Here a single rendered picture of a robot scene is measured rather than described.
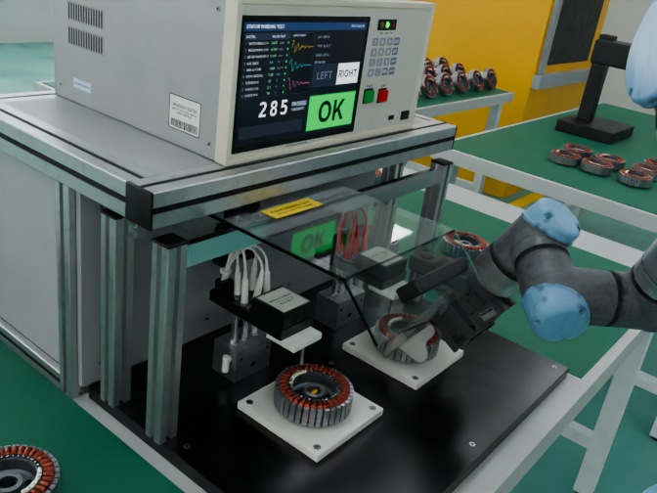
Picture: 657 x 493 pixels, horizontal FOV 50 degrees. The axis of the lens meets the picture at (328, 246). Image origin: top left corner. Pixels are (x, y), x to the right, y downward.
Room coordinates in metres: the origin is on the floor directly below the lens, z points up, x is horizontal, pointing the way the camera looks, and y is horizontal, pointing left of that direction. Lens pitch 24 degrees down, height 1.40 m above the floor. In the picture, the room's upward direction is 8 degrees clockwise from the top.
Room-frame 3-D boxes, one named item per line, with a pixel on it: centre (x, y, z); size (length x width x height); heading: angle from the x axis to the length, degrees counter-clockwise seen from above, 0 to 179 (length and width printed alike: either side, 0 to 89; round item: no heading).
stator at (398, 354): (1.02, -0.15, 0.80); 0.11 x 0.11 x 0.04
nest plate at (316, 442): (0.83, -0.01, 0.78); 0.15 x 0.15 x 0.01; 54
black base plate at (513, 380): (0.93, -0.07, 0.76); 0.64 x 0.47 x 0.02; 144
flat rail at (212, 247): (0.98, 0.00, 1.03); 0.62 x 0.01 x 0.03; 144
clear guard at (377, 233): (0.83, -0.01, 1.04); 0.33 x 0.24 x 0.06; 54
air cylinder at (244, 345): (0.91, 0.11, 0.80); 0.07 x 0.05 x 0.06; 144
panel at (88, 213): (1.07, 0.13, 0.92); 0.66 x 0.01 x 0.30; 144
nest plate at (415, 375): (1.02, -0.15, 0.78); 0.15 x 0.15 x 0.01; 54
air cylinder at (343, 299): (1.11, -0.03, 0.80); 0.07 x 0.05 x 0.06; 144
